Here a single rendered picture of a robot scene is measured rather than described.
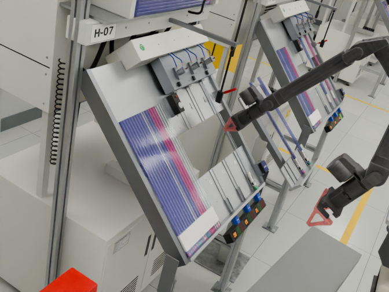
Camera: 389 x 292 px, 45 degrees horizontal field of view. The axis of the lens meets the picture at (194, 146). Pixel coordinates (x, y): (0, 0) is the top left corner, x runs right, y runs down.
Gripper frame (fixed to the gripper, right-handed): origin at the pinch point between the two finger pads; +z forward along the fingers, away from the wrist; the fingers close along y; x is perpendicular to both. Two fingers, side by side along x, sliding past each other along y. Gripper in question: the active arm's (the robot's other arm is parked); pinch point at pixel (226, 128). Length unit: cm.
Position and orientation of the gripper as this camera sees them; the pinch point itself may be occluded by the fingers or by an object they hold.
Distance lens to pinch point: 201.4
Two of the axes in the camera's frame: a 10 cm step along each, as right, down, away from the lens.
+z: -6.9, 4.1, 5.9
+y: -4.9, 3.3, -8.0
